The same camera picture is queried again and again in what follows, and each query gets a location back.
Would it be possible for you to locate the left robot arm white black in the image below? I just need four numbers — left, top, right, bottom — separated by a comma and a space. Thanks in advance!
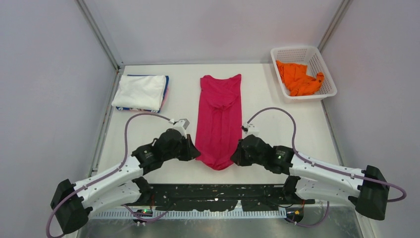
46, 128, 200, 238

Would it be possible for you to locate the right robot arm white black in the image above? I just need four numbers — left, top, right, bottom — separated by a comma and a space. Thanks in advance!
231, 135, 390, 221

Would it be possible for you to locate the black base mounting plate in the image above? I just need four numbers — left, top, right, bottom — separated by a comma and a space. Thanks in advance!
132, 183, 315, 212

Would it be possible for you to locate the folded white t shirt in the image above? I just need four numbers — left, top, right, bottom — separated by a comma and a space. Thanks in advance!
111, 74, 167, 112

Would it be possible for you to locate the orange t shirt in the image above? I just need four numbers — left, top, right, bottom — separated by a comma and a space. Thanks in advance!
276, 60, 325, 97

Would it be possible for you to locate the white plastic basket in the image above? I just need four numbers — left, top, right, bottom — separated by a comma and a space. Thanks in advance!
270, 45, 337, 103

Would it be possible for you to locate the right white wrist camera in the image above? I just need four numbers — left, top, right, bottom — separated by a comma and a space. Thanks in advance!
241, 123, 260, 137

